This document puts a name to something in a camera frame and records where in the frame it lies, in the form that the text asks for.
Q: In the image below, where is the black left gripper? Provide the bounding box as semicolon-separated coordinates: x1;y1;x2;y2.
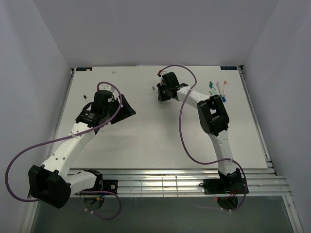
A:
104;94;136;124

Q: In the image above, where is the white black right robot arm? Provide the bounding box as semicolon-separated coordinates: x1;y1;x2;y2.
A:
156;72;247;195

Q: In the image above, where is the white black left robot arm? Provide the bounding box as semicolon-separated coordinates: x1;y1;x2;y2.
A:
28;90;136;208

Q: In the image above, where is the teal capped white marker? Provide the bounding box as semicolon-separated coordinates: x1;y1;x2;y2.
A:
209;82;217;92

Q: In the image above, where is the dark green capped marker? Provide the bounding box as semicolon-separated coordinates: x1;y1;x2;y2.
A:
209;84;219;95

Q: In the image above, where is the blue capped whiteboard marker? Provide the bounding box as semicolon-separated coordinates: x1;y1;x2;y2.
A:
216;82;226;102

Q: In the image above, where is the orange capped white marker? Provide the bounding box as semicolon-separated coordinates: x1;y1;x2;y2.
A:
223;80;227;97

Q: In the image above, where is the blue label sticker left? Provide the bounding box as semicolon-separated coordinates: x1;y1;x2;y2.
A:
75;67;93;71

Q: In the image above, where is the blue label sticker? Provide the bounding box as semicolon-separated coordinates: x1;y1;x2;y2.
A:
220;66;238;70
75;67;93;71

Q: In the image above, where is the blue label sticker right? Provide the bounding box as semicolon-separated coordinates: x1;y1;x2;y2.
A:
220;66;238;70

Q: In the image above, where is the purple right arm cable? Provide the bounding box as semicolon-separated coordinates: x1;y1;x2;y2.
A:
157;65;246;212

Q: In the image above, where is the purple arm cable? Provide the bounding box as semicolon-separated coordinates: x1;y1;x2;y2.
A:
157;65;246;212
5;82;122;220

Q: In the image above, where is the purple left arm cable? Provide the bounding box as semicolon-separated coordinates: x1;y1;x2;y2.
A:
5;82;122;220

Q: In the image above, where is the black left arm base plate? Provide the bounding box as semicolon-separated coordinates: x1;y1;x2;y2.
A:
76;179;119;196

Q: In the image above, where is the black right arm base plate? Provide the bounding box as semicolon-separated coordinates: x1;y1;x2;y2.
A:
199;179;249;194

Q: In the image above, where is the right aluminium side rail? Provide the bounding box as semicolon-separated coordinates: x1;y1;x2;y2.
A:
237;65;276;174

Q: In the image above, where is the aluminium frame rail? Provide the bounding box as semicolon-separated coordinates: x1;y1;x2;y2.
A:
26;168;292;199

